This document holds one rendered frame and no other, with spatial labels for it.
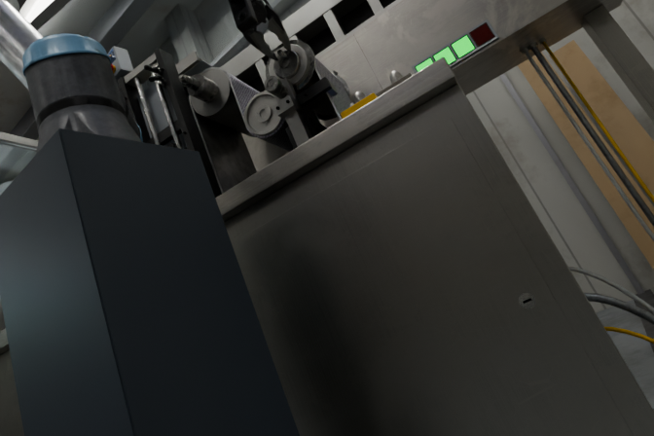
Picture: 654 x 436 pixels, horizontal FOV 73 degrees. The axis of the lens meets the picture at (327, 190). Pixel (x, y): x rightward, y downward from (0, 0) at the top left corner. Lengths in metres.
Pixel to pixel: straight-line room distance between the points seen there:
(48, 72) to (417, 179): 0.56
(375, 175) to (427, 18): 0.84
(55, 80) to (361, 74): 0.99
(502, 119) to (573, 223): 0.99
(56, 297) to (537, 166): 3.60
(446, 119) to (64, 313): 0.58
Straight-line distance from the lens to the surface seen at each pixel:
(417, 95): 0.73
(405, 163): 0.73
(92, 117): 0.67
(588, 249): 3.82
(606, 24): 1.62
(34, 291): 0.60
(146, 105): 1.30
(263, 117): 1.19
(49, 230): 0.57
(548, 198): 3.83
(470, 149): 0.72
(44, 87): 0.72
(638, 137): 3.39
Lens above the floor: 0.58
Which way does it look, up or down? 17 degrees up
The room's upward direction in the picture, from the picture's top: 24 degrees counter-clockwise
